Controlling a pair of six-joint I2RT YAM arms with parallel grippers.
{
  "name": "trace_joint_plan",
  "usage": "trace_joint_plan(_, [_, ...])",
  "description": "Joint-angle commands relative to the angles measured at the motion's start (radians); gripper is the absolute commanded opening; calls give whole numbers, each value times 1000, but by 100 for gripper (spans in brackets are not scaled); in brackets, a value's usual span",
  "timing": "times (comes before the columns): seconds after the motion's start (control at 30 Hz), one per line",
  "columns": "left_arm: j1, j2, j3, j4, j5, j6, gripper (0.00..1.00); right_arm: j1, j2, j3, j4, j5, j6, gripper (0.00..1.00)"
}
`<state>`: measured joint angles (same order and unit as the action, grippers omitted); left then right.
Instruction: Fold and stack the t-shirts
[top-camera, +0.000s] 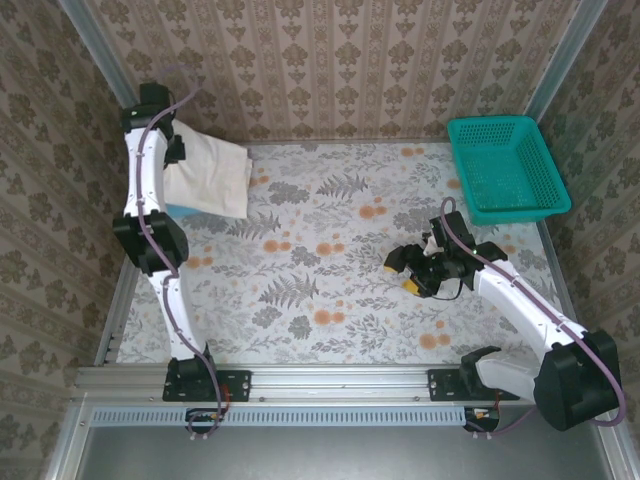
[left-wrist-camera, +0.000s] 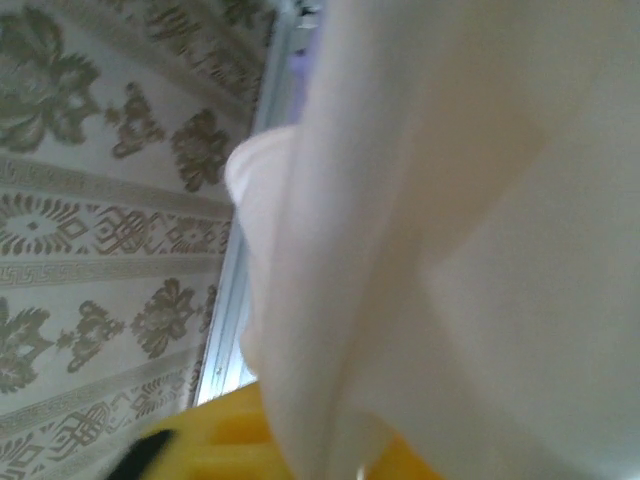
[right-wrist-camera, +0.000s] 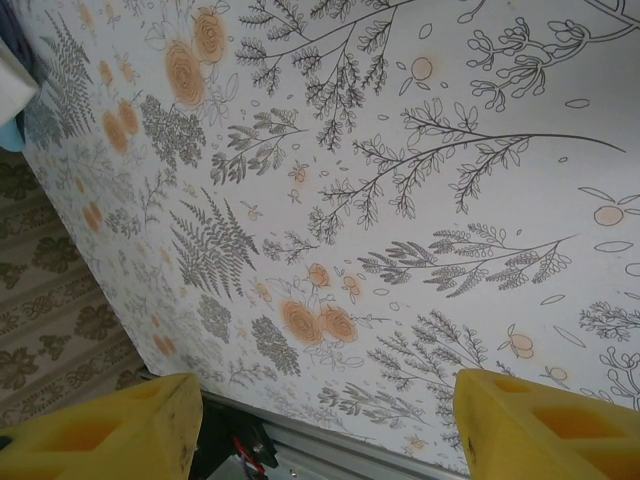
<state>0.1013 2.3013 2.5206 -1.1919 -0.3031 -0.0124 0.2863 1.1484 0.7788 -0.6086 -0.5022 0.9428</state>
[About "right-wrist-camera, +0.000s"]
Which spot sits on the folded blue t-shirt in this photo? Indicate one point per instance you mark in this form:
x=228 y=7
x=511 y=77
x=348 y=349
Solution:
x=10 y=137

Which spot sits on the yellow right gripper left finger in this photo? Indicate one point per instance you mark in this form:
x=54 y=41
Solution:
x=100 y=440

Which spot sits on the aluminium mounting rail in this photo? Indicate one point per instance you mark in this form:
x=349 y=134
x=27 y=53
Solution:
x=350 y=450

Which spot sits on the folded purple t-shirt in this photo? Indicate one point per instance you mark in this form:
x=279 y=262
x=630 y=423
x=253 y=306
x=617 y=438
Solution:
x=25 y=55

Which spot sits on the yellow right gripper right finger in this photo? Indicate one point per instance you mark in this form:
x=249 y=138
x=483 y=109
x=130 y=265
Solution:
x=550 y=435

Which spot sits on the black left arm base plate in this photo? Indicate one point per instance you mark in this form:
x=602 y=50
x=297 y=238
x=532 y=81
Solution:
x=225 y=425

